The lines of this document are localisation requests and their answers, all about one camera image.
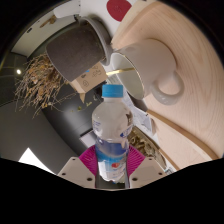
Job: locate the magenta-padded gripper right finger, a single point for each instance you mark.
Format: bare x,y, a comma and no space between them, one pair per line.
146,170

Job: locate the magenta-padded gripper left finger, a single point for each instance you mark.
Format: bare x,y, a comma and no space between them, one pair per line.
76,170

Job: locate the blue-capped clear water bottle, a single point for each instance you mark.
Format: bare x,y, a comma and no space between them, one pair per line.
111,133

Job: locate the crumpled grey paper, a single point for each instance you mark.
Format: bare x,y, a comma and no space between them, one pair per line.
140,116

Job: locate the brown cardboard box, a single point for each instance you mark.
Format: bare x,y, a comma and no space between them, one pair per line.
88,80

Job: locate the gold spoon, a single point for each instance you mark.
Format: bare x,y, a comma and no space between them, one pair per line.
120,71

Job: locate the white ceramic mug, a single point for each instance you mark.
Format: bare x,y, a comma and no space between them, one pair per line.
153,63

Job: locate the ceiling spot lights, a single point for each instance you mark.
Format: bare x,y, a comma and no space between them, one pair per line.
18,71

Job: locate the grey pot with dried plant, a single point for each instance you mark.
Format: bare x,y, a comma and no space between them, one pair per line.
75,51

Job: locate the flat round red coaster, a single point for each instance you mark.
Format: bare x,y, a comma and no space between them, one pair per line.
118,8

